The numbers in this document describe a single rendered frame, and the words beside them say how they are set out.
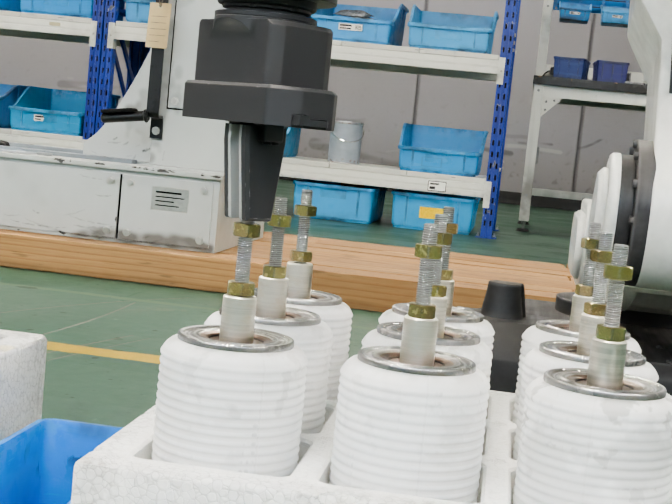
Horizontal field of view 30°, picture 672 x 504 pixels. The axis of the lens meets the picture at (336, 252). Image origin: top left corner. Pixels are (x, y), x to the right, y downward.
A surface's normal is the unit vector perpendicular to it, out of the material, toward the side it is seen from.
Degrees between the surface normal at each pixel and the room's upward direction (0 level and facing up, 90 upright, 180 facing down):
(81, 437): 88
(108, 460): 0
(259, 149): 90
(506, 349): 45
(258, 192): 90
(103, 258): 90
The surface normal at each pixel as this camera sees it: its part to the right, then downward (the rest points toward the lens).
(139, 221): -0.15, 0.08
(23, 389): 0.98, 0.11
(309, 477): 0.10, -0.99
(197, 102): -0.76, -0.01
